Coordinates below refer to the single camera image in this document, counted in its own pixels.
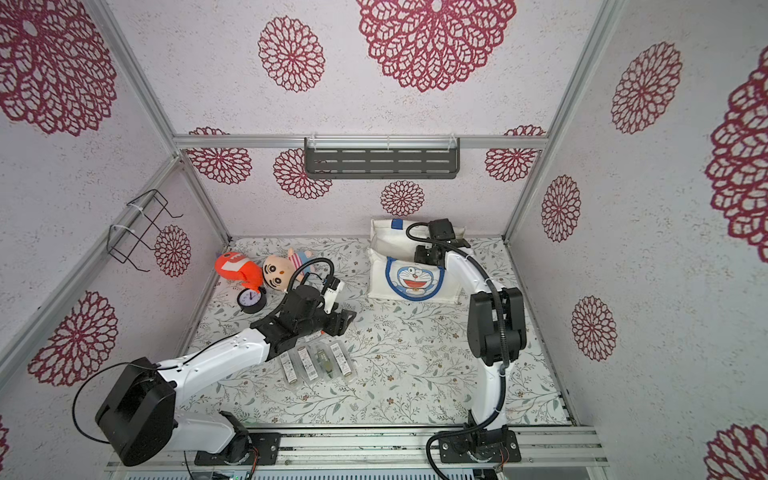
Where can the black wire wall rack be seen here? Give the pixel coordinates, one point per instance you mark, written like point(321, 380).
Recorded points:
point(124, 239)

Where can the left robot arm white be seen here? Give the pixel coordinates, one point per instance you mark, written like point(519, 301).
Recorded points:
point(141, 416)

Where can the white Doraemon canvas bag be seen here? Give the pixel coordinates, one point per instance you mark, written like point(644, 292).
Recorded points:
point(396, 274)

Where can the aluminium front rail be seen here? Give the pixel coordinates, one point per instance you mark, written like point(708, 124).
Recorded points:
point(399, 452)

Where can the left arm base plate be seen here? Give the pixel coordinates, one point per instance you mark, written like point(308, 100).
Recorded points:
point(261, 449)

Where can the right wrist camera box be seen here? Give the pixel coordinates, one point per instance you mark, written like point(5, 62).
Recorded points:
point(441, 230)

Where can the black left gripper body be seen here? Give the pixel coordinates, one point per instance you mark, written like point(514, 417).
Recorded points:
point(333, 323)

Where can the red plush toy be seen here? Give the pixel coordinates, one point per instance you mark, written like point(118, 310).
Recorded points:
point(238, 267)

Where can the grey slotted wall shelf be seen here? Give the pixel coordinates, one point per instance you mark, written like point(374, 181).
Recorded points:
point(387, 159)

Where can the pink boy plush doll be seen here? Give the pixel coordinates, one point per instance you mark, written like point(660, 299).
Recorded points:
point(277, 270)

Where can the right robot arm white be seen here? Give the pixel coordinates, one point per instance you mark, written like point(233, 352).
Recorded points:
point(496, 328)

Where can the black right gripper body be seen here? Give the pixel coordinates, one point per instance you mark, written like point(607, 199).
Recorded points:
point(432, 253)

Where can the black round alarm clock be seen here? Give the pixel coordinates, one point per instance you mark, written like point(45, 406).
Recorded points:
point(252, 301)

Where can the clear pen case green label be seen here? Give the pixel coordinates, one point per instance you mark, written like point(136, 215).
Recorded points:
point(326, 361)

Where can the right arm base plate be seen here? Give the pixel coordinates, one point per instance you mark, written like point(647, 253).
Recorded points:
point(486, 446)

